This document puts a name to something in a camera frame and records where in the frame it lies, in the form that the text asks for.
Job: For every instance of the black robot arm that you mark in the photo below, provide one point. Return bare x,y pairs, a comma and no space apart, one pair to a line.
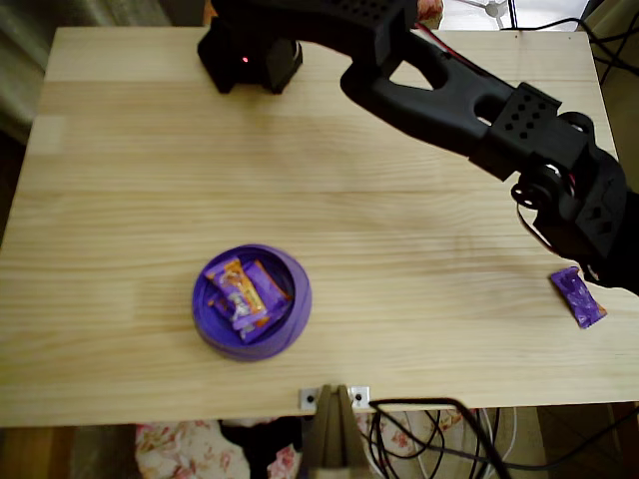
434,95

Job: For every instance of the black fabric object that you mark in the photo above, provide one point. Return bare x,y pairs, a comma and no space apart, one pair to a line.
259,444

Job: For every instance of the black pole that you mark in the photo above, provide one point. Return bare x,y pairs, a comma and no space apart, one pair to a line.
511,12

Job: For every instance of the purple bowl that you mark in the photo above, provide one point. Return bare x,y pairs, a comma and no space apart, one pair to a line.
299,309

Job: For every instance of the white star base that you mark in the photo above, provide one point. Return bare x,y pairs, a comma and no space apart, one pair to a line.
491,7

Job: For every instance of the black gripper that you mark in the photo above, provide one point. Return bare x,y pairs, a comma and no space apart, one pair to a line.
615,273

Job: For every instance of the silver metal bracket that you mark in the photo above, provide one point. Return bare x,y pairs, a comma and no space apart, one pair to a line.
307,398

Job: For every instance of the floral cushion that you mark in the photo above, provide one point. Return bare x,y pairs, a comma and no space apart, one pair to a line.
175,449

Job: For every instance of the metal table clamp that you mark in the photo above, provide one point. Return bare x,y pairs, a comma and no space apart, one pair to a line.
332,439

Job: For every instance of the purple orange wrapped candy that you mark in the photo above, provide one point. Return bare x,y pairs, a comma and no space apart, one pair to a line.
239,284

